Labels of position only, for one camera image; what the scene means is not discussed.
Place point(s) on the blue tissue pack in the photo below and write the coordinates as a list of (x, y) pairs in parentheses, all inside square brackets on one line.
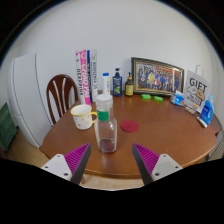
[(177, 99)]

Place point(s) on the white bottle with blue cap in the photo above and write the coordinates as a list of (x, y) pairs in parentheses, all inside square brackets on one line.
[(106, 85)]

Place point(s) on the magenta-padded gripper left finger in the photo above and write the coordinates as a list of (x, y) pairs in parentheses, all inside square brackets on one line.
[(78, 157)]

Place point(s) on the green crate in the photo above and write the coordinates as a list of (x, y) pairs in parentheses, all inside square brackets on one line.
[(6, 126)]

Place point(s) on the white paper gift bag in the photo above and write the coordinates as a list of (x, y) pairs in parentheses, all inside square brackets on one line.
[(196, 90)]

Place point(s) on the white refrigerator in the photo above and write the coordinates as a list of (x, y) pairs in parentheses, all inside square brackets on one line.
[(28, 96)]

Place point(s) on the flat round red coaster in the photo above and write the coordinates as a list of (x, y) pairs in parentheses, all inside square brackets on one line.
[(129, 126)]

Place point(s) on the dark blue pump bottle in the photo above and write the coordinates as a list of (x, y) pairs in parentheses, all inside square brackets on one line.
[(117, 86)]

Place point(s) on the white mug with yellow rim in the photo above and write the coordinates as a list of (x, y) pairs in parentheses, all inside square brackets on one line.
[(81, 116)]

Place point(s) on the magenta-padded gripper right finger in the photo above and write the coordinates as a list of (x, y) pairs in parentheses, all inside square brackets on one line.
[(146, 158)]

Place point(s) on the clear bottle with green label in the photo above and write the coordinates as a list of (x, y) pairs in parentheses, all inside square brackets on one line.
[(106, 130)]

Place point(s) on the small printed box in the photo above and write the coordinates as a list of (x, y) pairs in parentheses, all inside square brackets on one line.
[(190, 109)]

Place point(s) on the framed group photo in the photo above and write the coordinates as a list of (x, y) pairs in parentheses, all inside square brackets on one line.
[(156, 78)]

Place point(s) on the dark wooden chair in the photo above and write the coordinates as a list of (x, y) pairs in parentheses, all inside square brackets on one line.
[(53, 87)]

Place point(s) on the amber pump bottle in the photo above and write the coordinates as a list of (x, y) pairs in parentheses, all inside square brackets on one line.
[(129, 88)]

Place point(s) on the white radiator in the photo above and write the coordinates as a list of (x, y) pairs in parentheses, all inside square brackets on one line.
[(218, 150)]

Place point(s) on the blue detergent bottle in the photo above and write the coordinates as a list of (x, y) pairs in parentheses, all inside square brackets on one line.
[(207, 113)]

